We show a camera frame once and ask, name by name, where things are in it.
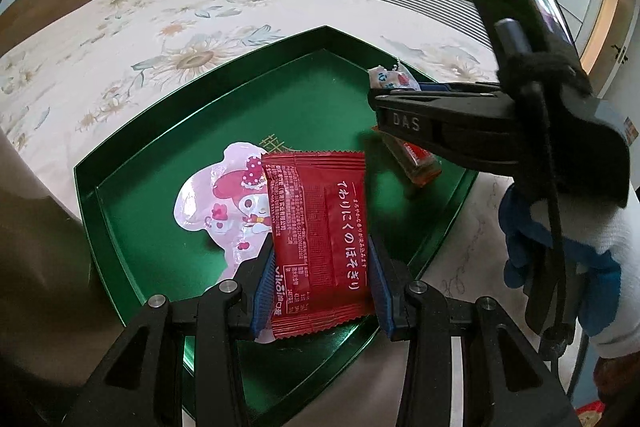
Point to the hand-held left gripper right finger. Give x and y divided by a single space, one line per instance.
382 292

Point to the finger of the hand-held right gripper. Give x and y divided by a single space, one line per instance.
435 86
425 99

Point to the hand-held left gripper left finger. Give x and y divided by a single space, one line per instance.
262 297

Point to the small white candy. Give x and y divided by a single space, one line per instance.
392 79

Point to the small red candy packet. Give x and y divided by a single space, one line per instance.
420 164

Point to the dark red snack packet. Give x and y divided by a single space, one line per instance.
320 232

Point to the pink cartoon snack packet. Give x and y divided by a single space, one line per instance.
215 207

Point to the green tray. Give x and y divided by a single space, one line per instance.
150 187

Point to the person's right hand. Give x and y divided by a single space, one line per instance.
605 232

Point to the brown black electric kettle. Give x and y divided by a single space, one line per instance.
40 257

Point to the floral pink bed quilt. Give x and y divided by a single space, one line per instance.
150 17

